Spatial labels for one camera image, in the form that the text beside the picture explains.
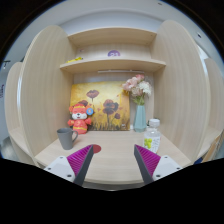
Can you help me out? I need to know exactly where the red plush toy figure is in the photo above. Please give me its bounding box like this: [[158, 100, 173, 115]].
[[68, 103, 94, 134]]

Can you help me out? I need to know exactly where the grey ceramic mug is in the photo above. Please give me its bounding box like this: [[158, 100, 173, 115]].
[[57, 128, 78, 150]]

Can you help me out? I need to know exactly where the red round coaster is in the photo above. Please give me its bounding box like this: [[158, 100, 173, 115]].
[[93, 144, 101, 154]]

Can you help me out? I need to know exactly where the yellow poppy flower painting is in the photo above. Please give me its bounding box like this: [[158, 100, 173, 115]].
[[70, 81, 130, 131]]

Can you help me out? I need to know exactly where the purple object on shelf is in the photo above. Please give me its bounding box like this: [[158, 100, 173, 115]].
[[108, 50, 120, 57]]

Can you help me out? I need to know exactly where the clear plastic water bottle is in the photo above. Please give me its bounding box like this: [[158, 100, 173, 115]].
[[143, 119, 161, 153]]

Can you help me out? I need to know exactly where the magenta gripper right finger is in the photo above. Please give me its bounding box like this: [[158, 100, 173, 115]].
[[133, 143, 183, 186]]

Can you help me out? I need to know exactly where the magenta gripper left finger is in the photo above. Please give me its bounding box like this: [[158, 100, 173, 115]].
[[44, 144, 95, 187]]

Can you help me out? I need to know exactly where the wooden shelf desk unit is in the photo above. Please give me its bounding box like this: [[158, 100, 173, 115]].
[[5, 20, 224, 184]]

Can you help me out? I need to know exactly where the yellow object on shelf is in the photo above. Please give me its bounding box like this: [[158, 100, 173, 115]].
[[65, 57, 83, 63]]

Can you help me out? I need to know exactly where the pink white flower bouquet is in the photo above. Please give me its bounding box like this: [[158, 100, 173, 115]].
[[122, 74, 152, 105]]

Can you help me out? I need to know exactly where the light blue ceramic vase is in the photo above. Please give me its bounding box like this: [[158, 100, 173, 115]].
[[133, 105, 146, 132]]

